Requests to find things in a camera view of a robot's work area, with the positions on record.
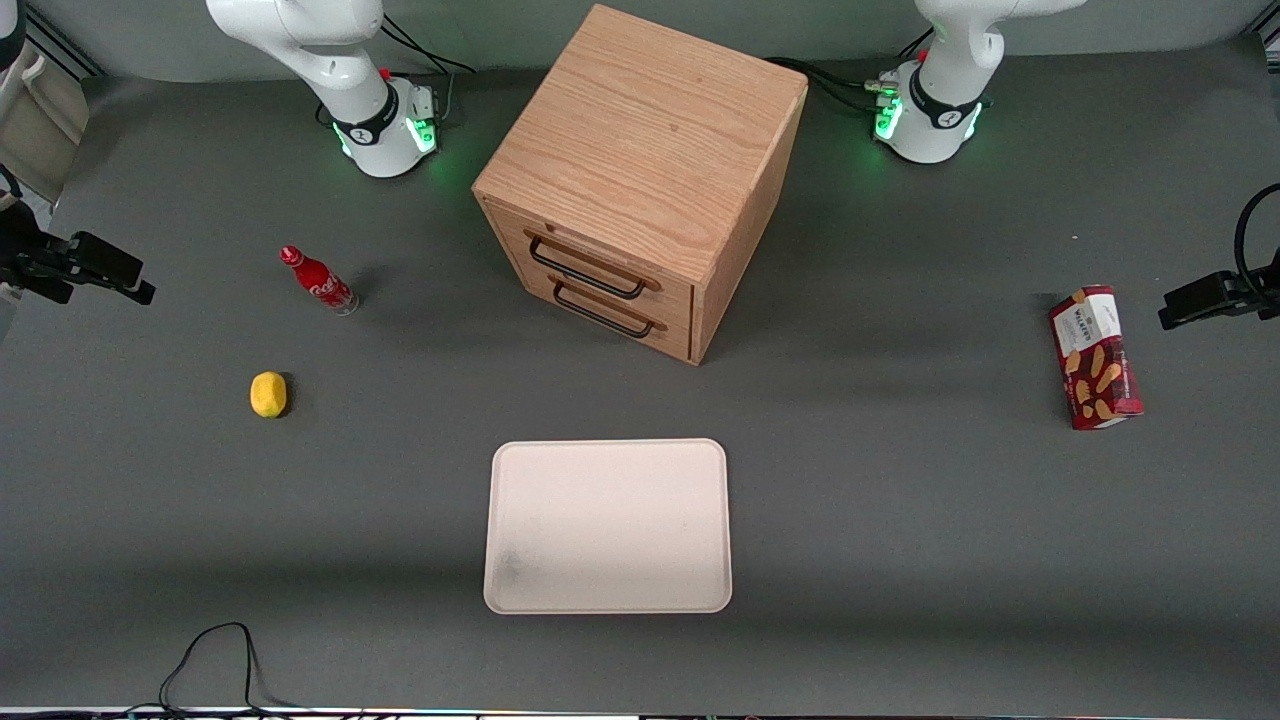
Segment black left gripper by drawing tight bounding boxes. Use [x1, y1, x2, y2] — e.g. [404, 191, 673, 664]
[1158, 262, 1280, 332]

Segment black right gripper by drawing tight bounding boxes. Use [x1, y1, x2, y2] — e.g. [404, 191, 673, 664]
[0, 200, 157, 305]

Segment red coke bottle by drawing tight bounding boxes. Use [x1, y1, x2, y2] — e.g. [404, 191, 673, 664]
[279, 245, 359, 317]

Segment beige plastic tray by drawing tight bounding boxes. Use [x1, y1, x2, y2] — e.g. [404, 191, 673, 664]
[483, 438, 734, 615]

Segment red cookie box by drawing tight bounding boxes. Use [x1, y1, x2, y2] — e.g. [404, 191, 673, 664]
[1048, 285, 1145, 431]

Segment beige chair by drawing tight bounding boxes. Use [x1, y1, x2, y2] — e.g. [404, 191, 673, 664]
[0, 40, 91, 204]

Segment yellow lemon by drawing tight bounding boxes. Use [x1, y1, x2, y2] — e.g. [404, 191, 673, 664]
[249, 371, 289, 419]

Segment wooden drawer front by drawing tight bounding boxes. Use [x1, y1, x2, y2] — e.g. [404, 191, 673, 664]
[484, 203, 696, 327]
[515, 268, 694, 363]

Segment wooden drawer cabinet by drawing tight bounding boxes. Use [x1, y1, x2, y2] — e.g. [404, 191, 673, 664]
[471, 3, 809, 367]

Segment black looped gripper cable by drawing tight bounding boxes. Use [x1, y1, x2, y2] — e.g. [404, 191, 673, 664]
[1233, 183, 1280, 297]

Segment aluminium frame rail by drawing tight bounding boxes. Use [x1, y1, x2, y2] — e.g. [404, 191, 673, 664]
[22, 8, 105, 81]

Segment black right arm base cables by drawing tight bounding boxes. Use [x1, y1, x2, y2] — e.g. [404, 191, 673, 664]
[380, 14, 479, 129]

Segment black arm base cables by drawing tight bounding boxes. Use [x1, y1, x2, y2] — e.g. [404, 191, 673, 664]
[763, 28, 937, 113]
[380, 14, 479, 129]

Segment thin black table cable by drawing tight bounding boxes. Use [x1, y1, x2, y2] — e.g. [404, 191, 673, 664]
[120, 622, 331, 719]

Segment black left arm base cables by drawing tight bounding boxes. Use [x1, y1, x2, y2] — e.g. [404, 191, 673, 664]
[763, 28, 937, 113]

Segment black metal drawer handle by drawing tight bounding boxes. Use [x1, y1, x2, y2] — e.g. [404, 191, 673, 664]
[552, 279, 657, 340]
[527, 234, 649, 301]

